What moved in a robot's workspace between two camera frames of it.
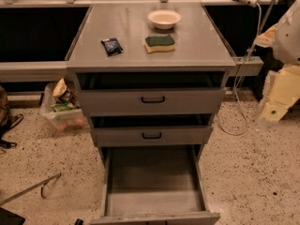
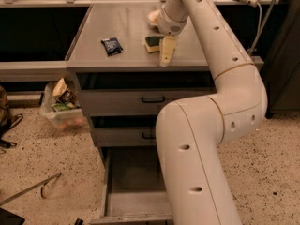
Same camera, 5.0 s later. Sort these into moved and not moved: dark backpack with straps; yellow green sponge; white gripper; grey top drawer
Moved: white gripper
Not moved: yellow green sponge; dark backpack with straps; grey top drawer
